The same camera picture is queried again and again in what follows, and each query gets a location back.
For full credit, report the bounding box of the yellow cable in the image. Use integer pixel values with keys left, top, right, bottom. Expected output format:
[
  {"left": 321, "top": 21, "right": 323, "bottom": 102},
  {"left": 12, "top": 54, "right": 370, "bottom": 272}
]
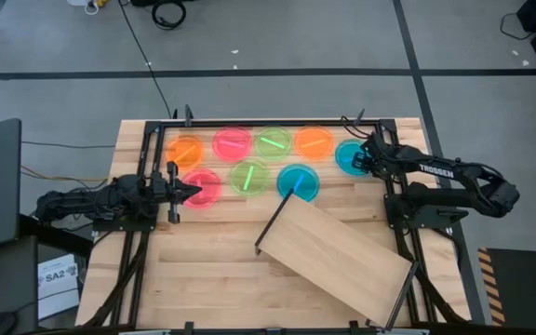
[{"left": 20, "top": 165, "right": 111, "bottom": 183}]

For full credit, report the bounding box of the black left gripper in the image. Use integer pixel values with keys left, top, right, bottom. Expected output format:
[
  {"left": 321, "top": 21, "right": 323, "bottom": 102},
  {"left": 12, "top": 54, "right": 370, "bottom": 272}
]
[{"left": 150, "top": 161, "right": 203, "bottom": 224}]

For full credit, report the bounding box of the thin grey cable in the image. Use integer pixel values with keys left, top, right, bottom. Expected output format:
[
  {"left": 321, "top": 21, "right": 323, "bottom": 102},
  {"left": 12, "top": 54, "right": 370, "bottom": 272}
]
[{"left": 20, "top": 141, "right": 116, "bottom": 150}]

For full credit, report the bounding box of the white printed box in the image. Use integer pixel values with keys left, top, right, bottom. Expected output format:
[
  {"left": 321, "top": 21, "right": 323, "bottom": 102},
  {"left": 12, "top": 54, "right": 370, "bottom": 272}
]
[{"left": 37, "top": 253, "right": 81, "bottom": 321}]

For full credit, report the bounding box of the black aluminium table frame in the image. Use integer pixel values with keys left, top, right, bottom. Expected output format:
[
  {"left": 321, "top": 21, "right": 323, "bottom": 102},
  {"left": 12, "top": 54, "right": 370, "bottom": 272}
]
[{"left": 81, "top": 104, "right": 472, "bottom": 335}]

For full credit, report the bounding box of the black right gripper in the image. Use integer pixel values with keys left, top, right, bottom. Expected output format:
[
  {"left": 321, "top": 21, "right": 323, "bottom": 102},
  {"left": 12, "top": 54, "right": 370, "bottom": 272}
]
[{"left": 352, "top": 133, "right": 397, "bottom": 178}]

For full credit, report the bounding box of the long black floor cable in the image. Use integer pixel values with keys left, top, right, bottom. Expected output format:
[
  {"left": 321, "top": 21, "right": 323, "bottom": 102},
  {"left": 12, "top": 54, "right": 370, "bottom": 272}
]
[{"left": 117, "top": 0, "right": 179, "bottom": 118}]

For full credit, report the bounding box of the coiled black cable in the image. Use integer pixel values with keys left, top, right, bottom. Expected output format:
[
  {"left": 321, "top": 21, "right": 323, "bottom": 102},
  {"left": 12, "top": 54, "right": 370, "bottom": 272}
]
[{"left": 150, "top": 0, "right": 188, "bottom": 32}]

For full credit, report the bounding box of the teal translucent plate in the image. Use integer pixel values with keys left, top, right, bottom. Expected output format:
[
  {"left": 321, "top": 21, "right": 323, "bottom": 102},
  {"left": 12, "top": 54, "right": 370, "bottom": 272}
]
[
  {"left": 334, "top": 139, "right": 371, "bottom": 177},
  {"left": 276, "top": 163, "right": 321, "bottom": 203}
]

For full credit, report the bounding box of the green translucent plate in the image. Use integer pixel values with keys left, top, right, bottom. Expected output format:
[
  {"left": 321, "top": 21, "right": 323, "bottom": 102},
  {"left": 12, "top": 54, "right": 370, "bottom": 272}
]
[
  {"left": 229, "top": 158, "right": 272, "bottom": 197},
  {"left": 253, "top": 125, "right": 294, "bottom": 162}
]

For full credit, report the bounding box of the pink translucent plate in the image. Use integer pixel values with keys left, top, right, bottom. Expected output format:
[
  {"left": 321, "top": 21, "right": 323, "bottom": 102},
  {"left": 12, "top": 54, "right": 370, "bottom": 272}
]
[
  {"left": 181, "top": 167, "right": 223, "bottom": 209},
  {"left": 211, "top": 126, "right": 253, "bottom": 163}
]

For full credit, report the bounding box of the black hazard-striped platform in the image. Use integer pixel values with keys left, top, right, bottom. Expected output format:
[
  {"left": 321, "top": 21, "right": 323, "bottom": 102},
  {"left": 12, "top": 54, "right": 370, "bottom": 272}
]
[{"left": 476, "top": 247, "right": 536, "bottom": 327}]

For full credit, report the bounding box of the wooden shelf with black legs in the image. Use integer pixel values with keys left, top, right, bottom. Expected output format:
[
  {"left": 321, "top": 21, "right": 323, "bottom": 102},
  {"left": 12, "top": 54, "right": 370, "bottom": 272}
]
[{"left": 253, "top": 188, "right": 421, "bottom": 332}]

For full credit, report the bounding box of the orange translucent plate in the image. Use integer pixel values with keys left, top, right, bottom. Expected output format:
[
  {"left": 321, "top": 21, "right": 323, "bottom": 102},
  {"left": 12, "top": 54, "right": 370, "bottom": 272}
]
[
  {"left": 293, "top": 125, "right": 335, "bottom": 162},
  {"left": 164, "top": 134, "right": 206, "bottom": 171}
]

